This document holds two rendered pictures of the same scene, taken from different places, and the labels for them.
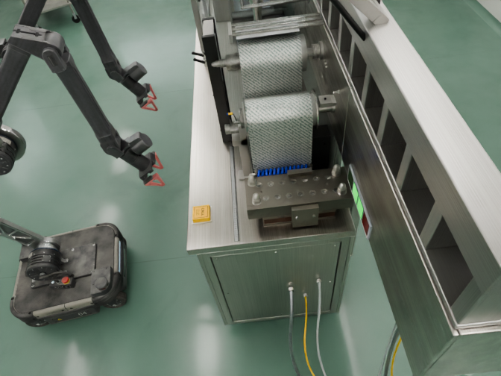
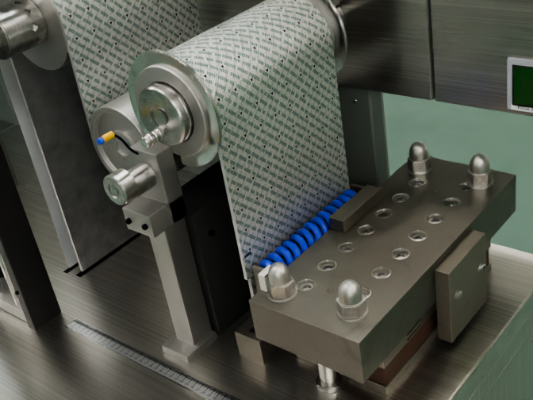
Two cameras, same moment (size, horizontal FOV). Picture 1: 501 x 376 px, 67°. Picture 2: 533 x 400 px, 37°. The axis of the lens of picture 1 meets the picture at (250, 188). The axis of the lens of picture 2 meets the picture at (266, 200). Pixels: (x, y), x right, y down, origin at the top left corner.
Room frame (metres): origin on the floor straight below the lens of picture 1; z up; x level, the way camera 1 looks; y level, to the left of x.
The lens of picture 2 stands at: (0.46, 0.57, 1.62)
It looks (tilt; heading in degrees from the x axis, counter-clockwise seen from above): 30 degrees down; 312
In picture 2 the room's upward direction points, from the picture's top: 10 degrees counter-clockwise
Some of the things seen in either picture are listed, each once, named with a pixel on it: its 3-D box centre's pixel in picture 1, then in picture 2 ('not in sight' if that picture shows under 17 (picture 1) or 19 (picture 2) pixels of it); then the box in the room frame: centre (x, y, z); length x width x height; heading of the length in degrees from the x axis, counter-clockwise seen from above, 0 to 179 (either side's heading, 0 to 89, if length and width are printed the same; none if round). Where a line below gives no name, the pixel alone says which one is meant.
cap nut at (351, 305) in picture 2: (256, 198); (350, 297); (0.88, -0.02, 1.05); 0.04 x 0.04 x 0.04
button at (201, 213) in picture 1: (201, 213); not in sight; (0.96, 0.22, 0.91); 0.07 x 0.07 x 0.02; 88
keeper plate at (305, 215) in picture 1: (305, 216); (463, 286); (0.83, -0.19, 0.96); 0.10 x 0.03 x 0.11; 88
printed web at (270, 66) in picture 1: (275, 111); (181, 121); (1.23, -0.15, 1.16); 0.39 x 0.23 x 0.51; 178
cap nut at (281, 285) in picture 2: (251, 179); (279, 278); (0.98, -0.01, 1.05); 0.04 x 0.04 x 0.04
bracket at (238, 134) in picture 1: (241, 151); (166, 256); (1.14, 0.02, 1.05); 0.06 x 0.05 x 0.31; 88
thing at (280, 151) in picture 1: (281, 151); (291, 175); (1.04, -0.14, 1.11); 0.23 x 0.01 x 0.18; 88
